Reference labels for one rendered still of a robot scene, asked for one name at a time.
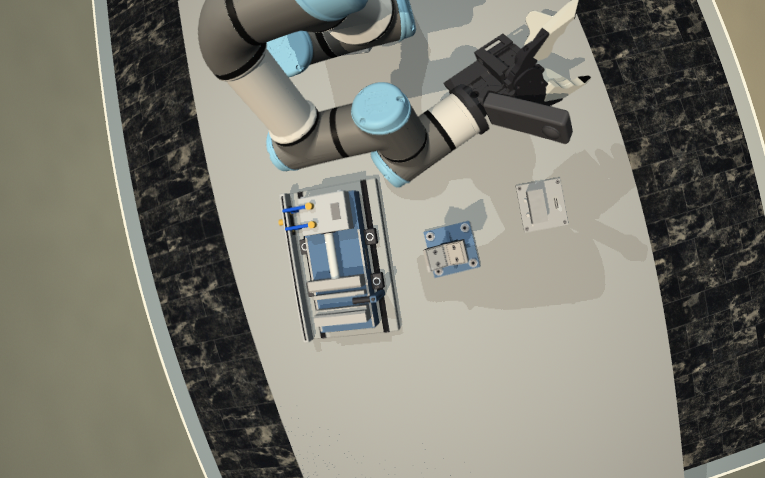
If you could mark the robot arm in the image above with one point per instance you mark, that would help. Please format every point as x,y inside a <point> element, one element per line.
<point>381,121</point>

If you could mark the grey flat bar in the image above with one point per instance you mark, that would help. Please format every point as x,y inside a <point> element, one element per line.
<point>342,309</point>

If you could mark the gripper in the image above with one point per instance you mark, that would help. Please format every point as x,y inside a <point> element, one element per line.
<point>523,81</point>

